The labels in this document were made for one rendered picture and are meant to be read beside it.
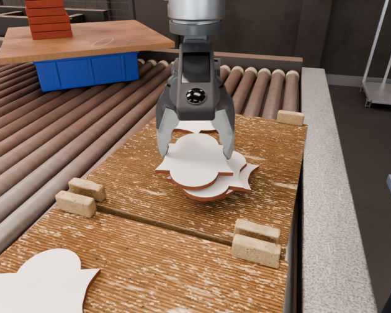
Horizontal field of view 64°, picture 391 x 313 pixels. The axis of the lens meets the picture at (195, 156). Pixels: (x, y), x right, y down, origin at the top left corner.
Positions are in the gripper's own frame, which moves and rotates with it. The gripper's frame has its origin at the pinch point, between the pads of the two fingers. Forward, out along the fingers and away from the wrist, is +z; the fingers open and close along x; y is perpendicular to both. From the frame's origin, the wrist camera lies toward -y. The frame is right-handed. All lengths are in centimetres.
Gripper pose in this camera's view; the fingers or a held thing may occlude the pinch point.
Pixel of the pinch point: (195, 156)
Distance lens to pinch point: 50.6
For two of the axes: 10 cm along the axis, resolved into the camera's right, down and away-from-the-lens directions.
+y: 0.7, -5.2, 8.5
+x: -10.0, -0.3, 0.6
